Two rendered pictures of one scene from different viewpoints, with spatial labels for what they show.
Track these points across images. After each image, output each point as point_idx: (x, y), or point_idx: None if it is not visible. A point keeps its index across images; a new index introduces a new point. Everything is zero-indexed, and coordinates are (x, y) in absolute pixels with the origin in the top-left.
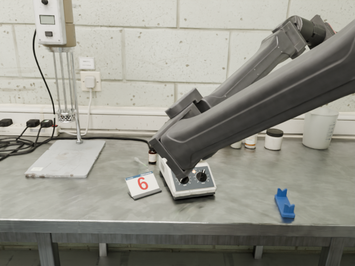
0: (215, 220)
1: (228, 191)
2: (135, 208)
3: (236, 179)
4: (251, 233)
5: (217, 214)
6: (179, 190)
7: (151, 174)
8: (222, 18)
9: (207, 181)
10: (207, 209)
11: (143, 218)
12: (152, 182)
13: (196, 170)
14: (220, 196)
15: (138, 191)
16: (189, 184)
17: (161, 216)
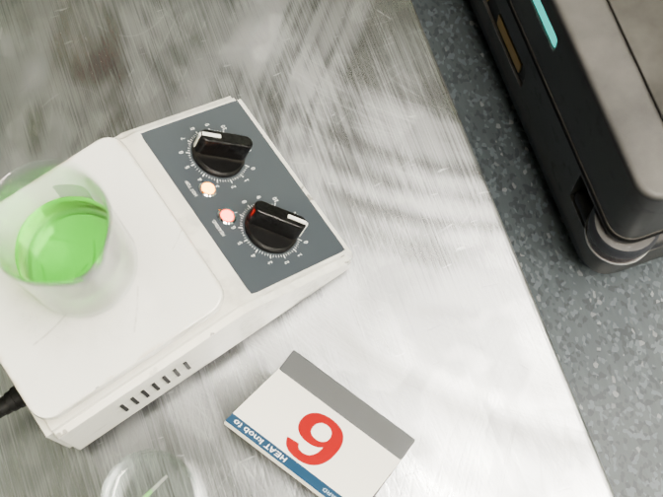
0: (424, 74)
1: (183, 67)
2: (474, 406)
3: (52, 52)
4: None
5: (383, 74)
6: (333, 237)
7: (244, 417)
8: None
9: (227, 129)
10: (365, 118)
11: (530, 338)
12: (279, 401)
13: (192, 180)
14: (238, 93)
15: (361, 443)
16: (286, 200)
17: (485, 275)
